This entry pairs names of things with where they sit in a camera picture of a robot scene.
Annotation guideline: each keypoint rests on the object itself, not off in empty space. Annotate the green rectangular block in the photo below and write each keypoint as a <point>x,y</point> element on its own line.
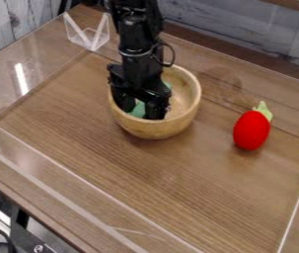
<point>140,110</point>

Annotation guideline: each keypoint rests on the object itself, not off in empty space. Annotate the clear acrylic tray wall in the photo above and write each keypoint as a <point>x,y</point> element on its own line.
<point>87,217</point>

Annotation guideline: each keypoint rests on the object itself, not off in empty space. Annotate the black metal table leg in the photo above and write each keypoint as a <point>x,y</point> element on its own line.
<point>26,241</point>

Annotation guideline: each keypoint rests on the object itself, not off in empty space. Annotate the light wooden bowl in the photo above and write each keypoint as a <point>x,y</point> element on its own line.
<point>185,102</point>

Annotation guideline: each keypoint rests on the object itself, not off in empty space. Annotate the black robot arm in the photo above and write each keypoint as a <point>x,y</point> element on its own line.
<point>140,23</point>

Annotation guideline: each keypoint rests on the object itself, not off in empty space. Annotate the red plush strawberry toy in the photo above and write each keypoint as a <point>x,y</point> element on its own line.
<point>252,128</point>

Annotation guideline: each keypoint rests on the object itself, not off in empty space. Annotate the clear acrylic corner bracket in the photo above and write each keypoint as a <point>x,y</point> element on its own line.
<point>89,38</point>

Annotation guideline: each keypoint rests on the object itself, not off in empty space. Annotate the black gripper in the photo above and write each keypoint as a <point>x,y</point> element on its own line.
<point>140,81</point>

